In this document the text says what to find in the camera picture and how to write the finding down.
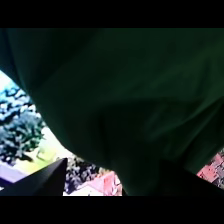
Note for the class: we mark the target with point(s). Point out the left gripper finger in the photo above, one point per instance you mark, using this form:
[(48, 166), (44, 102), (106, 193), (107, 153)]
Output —
[(43, 181)]

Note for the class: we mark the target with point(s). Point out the dark green shirt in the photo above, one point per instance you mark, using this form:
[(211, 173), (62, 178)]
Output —
[(126, 100)]

